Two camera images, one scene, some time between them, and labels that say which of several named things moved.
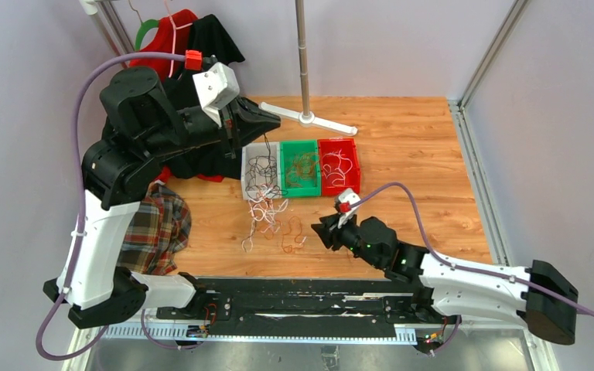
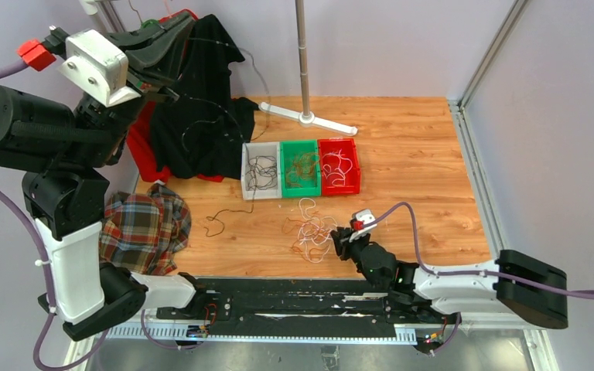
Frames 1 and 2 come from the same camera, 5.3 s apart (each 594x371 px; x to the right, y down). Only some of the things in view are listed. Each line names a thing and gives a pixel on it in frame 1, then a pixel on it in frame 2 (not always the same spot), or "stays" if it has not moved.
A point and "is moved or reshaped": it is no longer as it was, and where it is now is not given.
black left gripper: x=244 y=122 to x=152 y=52
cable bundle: x=265 y=201 to x=315 y=231
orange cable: x=304 y=166 stays
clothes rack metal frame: x=109 y=16 stays
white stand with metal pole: x=306 y=119 stays
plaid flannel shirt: x=158 y=226 stays
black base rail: x=302 y=308 stays
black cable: x=261 y=174 is moved or reshaped
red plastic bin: x=339 y=167 stays
